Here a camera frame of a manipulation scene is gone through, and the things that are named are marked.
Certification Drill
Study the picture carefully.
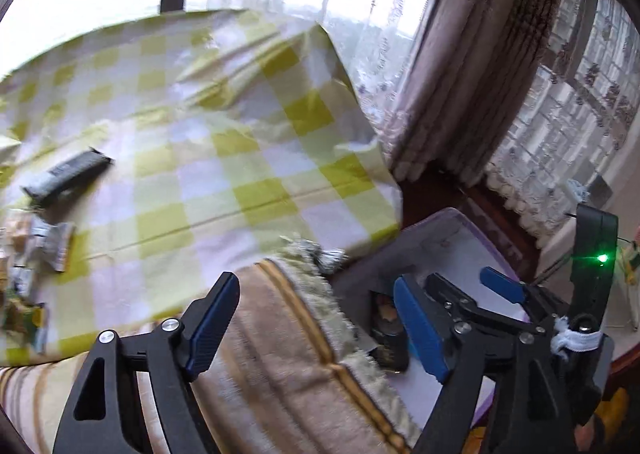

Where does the pink curtain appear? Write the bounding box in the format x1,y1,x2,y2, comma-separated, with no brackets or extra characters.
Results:
375,0,560,185

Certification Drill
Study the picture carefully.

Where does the white lace curtain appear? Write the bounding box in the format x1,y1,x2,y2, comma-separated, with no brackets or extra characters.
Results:
486,0,639,247

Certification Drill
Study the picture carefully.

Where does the clear oval cookie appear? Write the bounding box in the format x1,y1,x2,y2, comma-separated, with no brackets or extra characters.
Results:
2,209,32,260

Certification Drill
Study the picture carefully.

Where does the clear pale cake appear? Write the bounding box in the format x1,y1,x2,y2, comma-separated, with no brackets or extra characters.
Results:
27,215,75,273

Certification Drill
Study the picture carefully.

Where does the black chocolate bar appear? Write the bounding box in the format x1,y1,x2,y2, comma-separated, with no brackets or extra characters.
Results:
22,147,113,208

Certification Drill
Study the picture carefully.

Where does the small dark candy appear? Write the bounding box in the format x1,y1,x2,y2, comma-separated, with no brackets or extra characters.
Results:
9,266,37,300

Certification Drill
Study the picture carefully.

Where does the purple white cardboard box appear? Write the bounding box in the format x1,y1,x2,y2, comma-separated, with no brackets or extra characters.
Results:
330,208,526,427

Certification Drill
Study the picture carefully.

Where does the green lemon snack packet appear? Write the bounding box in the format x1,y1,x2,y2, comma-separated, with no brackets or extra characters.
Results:
1,298,49,354

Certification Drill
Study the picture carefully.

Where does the striped towel cushion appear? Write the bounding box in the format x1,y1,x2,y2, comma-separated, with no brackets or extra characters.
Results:
0,237,421,454

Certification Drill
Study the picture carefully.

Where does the yellow checkered tablecloth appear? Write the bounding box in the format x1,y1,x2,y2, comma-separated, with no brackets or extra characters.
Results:
1,10,401,366

